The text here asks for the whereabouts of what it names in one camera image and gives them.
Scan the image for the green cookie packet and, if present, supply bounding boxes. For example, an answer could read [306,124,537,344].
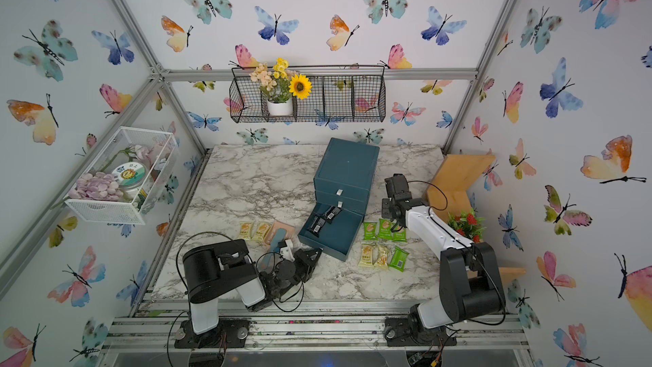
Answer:
[378,219,394,241]
[363,222,378,241]
[392,229,408,242]
[388,247,409,272]

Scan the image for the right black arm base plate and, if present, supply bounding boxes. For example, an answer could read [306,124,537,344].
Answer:
[383,317,457,348]

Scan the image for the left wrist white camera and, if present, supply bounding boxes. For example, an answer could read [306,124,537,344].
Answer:
[277,240,295,262]

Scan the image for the teal handled brush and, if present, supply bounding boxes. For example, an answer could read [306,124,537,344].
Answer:
[270,229,287,252]

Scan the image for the pink wooden brush tray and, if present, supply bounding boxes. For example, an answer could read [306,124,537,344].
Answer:
[264,221,295,246]

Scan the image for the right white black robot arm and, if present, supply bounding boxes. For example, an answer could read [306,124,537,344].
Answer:
[381,173,506,331]

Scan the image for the pink artificial flower bunch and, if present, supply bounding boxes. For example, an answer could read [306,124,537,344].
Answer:
[68,172,124,202]

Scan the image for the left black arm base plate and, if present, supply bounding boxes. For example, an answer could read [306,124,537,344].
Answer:
[174,319,251,350]

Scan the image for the black wire wall basket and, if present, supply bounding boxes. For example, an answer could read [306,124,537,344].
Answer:
[225,65,386,124]

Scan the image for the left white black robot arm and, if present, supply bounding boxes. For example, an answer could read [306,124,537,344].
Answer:
[182,240,322,336]

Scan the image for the red flower green plant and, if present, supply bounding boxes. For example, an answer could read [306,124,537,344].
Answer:
[448,209,486,243]

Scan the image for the round green label tin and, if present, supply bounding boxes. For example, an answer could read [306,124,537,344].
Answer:
[112,161,147,189]

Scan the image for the wooden wall shelf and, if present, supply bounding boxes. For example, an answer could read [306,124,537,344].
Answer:
[426,154,526,286]

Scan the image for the dark teal drawer cabinet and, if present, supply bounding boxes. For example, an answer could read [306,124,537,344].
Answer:
[313,138,380,214]

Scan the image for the white pot yellow flowers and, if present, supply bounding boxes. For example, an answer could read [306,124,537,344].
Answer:
[250,58,313,117]

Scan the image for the white mesh wall basket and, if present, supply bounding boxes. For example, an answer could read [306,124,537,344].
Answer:
[64,127,179,225]

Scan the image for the black cookie packet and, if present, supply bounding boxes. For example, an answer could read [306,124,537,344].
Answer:
[323,207,342,224]
[307,216,327,237]

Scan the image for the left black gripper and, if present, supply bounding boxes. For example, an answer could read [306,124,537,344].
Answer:
[273,249,321,302]

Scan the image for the yellow cookie packet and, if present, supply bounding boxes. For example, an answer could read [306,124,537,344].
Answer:
[239,221,255,241]
[252,222,273,242]
[358,244,376,268]
[374,245,391,269]

